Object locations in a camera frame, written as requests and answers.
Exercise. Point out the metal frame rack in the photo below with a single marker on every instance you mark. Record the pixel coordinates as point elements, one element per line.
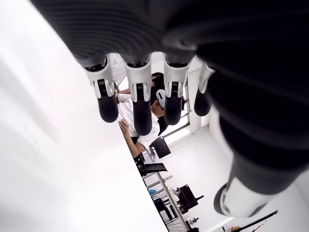
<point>166,205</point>

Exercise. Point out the white VR headset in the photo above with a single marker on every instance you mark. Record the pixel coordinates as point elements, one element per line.
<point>160,96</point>

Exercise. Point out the person in white shirt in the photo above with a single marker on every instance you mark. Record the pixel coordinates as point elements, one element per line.
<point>157,125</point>

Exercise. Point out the black monitor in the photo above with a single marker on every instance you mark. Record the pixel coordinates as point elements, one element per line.
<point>161,147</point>

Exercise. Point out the black office chair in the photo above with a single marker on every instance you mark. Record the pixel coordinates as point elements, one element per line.
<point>149,168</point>

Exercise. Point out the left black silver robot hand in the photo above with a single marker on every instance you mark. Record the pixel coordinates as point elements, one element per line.
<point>217,36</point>

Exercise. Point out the long black pole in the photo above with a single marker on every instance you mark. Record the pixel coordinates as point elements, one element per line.
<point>260,218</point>

